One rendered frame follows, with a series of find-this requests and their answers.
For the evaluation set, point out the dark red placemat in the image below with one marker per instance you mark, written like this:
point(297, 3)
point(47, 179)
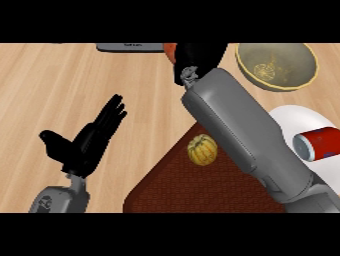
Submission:
point(197, 186)

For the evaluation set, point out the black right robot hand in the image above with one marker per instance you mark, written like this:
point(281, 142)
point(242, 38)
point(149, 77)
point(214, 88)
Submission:
point(197, 56)

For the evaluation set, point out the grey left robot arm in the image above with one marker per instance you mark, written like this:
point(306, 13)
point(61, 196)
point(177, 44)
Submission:
point(59, 198)

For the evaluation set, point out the olive bowl with yellow rim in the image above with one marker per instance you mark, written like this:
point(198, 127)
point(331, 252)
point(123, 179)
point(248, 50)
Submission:
point(276, 66)

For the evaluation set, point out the yellow striped squash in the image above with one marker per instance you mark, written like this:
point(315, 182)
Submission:
point(202, 150)

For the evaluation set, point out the white plate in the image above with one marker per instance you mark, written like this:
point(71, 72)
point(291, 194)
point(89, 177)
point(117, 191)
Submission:
point(321, 166)

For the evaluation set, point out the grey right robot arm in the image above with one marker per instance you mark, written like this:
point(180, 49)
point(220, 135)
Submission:
point(256, 140)

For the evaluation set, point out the grey appliance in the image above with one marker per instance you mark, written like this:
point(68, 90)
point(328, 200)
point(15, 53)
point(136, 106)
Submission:
point(130, 47)

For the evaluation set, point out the orange sweet potato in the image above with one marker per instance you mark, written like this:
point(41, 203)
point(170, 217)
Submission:
point(170, 52)

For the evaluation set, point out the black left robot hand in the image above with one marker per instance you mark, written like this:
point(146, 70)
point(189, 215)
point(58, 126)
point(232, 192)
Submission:
point(89, 143)

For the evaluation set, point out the red can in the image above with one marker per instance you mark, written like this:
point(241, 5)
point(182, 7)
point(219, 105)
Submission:
point(322, 144)

